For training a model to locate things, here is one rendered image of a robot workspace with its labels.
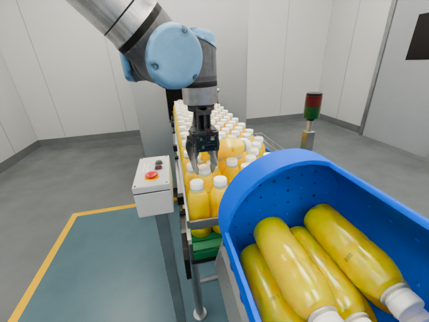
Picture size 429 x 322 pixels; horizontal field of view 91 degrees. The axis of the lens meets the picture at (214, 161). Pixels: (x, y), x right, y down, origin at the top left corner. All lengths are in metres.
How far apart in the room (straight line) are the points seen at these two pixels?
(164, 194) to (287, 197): 0.32
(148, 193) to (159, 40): 0.40
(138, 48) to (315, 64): 5.35
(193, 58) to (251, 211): 0.31
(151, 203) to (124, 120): 4.19
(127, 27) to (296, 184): 0.40
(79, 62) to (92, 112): 0.88
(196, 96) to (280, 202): 0.31
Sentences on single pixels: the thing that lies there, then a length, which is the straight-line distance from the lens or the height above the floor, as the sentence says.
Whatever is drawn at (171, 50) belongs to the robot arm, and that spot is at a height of 1.41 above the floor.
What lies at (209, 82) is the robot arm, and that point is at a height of 1.35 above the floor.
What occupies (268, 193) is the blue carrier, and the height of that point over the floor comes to 1.14.
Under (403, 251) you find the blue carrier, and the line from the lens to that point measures 0.49.
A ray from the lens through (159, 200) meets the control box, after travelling 0.62.
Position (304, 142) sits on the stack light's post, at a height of 1.05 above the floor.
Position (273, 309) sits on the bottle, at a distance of 0.39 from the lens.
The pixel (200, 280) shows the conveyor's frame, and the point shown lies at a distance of 1.34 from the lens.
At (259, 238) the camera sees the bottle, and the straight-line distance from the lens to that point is 0.41.
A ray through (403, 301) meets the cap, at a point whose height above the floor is 1.12.
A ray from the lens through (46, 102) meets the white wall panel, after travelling 5.10.
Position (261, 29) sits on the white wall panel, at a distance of 4.99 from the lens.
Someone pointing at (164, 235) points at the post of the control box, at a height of 0.85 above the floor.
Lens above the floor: 1.40
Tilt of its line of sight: 25 degrees down
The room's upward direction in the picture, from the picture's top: 3 degrees counter-clockwise
